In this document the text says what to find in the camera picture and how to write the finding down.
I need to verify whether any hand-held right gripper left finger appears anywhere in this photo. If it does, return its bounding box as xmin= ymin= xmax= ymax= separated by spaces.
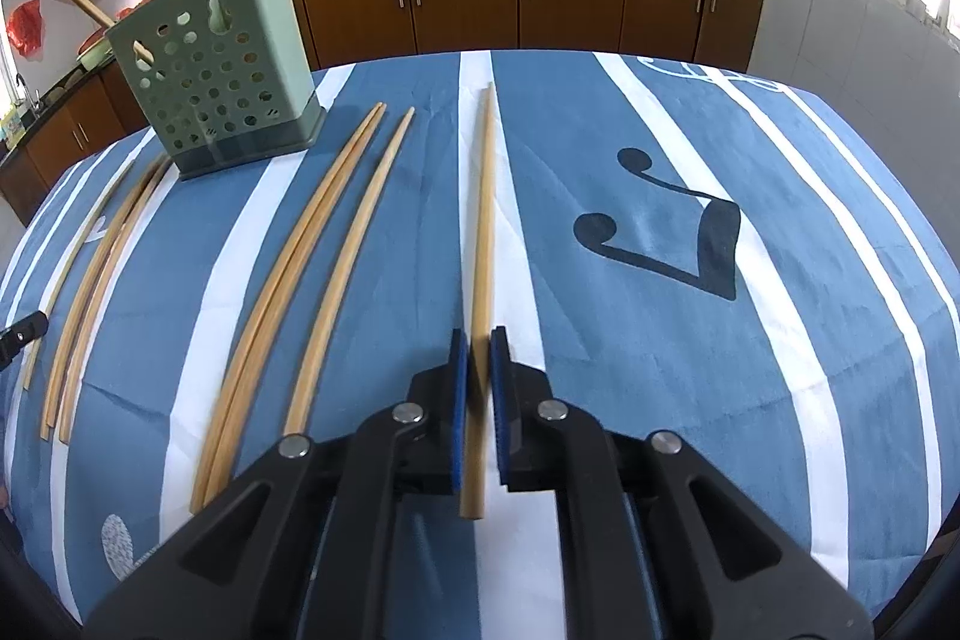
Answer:
xmin=82 ymin=329 xmax=470 ymax=640

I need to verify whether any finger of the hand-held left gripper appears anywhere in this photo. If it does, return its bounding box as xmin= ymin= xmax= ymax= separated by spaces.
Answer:
xmin=0 ymin=310 xmax=50 ymax=372

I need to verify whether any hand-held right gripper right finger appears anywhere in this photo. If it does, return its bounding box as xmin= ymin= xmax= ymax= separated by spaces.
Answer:
xmin=491 ymin=325 xmax=875 ymax=640

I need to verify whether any group of chopsticks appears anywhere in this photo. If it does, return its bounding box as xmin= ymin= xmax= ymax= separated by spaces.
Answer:
xmin=41 ymin=155 xmax=170 ymax=441

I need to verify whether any green perforated utensil holder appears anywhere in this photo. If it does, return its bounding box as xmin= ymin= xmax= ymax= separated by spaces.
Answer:
xmin=107 ymin=0 xmax=327 ymax=182

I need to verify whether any window above sink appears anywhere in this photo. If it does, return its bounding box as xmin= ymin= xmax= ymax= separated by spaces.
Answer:
xmin=0 ymin=44 xmax=20 ymax=112

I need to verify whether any green plastic basin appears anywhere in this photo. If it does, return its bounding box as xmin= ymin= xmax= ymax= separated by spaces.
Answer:
xmin=77 ymin=38 xmax=119 ymax=73

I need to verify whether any hanging red plastic bag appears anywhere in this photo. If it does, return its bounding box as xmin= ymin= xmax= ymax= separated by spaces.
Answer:
xmin=7 ymin=0 xmax=43 ymax=59

